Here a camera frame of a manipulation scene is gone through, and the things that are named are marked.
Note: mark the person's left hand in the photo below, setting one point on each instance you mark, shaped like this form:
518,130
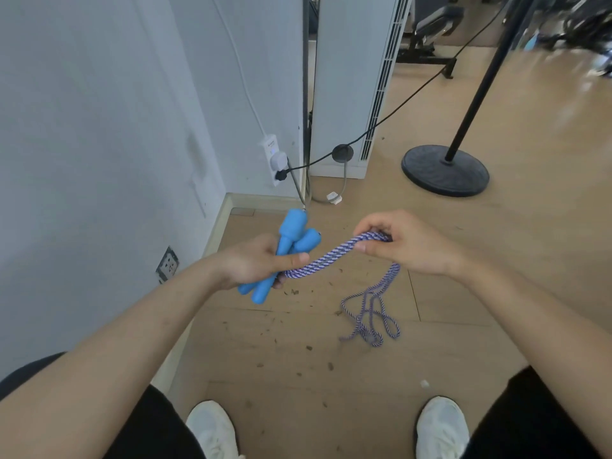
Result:
248,262

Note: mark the person's right hand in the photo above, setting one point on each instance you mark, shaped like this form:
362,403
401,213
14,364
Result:
416,243

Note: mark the person's left thumb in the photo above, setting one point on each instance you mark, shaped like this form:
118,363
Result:
292,261

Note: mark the person's right thumb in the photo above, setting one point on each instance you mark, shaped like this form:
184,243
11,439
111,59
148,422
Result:
375,249

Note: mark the person's left forearm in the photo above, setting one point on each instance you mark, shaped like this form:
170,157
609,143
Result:
110,353

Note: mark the person's right forearm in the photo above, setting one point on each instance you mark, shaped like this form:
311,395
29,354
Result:
540,325

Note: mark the black plug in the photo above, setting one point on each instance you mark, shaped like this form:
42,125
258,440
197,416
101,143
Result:
282,175

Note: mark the white plug adapter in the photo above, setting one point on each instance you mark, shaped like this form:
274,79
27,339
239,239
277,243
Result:
279,161

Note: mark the black stand with round base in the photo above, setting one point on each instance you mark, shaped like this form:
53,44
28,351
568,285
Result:
444,172

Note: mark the white power strip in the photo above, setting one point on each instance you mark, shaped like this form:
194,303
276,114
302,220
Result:
268,143

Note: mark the white left shoe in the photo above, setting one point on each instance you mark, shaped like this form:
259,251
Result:
213,427

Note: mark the white shoe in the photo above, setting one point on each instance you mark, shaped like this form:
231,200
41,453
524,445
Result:
442,427
213,427

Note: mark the white standing air conditioner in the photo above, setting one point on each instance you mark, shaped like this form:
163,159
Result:
344,66

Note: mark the white right shoe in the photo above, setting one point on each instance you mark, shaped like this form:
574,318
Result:
442,427

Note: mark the black trousers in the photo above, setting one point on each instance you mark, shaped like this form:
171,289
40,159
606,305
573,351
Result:
162,425

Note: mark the black weight bench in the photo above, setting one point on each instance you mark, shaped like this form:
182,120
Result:
430,28

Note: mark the dark exercise equipment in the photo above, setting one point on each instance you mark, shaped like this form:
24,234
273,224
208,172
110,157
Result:
578,23

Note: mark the grey wall socket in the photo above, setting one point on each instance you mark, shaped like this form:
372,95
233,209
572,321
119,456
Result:
167,266

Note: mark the dark metal vertical post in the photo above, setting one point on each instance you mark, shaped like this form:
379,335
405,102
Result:
306,90

